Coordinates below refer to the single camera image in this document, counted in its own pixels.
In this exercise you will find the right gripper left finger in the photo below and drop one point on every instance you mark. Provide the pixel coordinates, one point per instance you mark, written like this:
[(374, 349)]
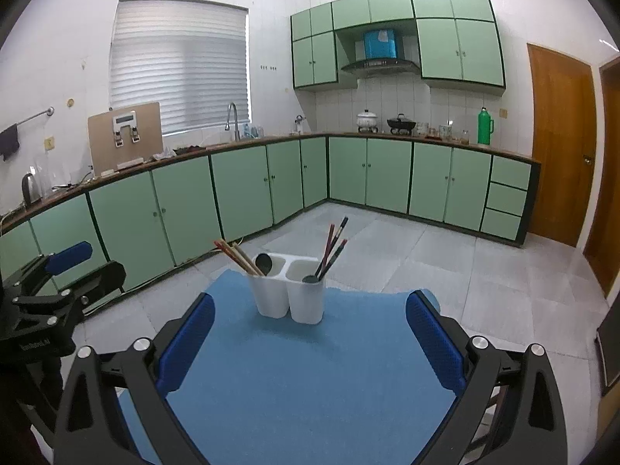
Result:
[(91, 427)]

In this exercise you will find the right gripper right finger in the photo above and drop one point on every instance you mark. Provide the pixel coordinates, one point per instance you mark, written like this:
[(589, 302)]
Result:
[(507, 403)]

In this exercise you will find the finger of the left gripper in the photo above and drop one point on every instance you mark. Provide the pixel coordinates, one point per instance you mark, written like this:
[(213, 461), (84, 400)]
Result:
[(93, 287), (68, 256)]

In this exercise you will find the black chopstick gold band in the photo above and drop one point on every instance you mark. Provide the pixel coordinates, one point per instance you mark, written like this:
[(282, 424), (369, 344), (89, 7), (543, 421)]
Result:
[(326, 251)]

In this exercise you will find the plain bamboo chopstick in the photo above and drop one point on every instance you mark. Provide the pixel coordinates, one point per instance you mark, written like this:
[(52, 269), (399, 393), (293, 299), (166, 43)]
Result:
[(251, 264)]

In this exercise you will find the green lower kitchen cabinets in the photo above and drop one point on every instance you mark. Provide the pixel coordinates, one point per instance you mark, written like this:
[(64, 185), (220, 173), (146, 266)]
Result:
[(158, 216)]

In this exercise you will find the green kitchen cabinets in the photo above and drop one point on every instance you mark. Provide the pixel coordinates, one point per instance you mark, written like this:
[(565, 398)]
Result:
[(448, 43), (158, 216)]

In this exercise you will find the chrome kitchen faucet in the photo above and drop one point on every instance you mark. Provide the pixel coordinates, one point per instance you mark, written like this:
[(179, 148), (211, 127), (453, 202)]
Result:
[(232, 122)]

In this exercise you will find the green upper kitchen cabinets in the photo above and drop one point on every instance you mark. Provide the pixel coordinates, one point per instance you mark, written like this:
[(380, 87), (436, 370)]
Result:
[(448, 43)]

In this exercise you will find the electric kettle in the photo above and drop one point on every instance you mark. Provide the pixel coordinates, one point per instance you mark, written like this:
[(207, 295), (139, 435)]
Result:
[(31, 192)]

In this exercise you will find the red chopstick in holder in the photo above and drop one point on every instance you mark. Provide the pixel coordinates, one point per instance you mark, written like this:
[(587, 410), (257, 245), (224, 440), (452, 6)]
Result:
[(232, 255)]

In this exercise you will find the cardboard board with device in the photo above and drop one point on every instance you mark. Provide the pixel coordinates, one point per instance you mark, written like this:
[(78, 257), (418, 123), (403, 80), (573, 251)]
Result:
[(125, 135)]

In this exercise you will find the black spoon in holder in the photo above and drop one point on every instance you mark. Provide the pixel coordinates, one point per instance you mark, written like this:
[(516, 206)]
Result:
[(264, 263)]

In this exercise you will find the white double utensil holder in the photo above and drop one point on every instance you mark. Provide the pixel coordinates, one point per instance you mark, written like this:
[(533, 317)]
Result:
[(282, 291)]

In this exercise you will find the blue table mat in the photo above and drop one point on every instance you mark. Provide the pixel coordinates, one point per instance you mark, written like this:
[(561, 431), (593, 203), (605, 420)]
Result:
[(354, 389)]

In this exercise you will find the wooden door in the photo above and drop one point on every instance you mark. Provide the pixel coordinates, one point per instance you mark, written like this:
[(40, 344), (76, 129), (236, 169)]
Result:
[(602, 247), (564, 143)]

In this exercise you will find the black chopstick in holder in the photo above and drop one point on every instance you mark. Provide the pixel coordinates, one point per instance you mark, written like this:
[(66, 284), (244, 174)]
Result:
[(336, 235)]

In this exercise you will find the window blind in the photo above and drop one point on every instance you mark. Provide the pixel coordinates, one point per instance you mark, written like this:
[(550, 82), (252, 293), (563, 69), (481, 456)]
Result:
[(190, 56)]

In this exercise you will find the green thermos jug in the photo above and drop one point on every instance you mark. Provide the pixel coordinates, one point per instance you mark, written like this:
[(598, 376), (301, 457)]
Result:
[(485, 127)]

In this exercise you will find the white cooking pot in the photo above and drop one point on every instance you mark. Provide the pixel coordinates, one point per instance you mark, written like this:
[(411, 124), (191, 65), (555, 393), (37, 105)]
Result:
[(366, 122)]

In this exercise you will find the black wok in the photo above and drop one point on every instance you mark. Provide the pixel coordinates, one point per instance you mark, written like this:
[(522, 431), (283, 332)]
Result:
[(401, 125)]

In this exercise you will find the black range hood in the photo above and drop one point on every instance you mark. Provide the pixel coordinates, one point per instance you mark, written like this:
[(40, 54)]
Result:
[(381, 51)]

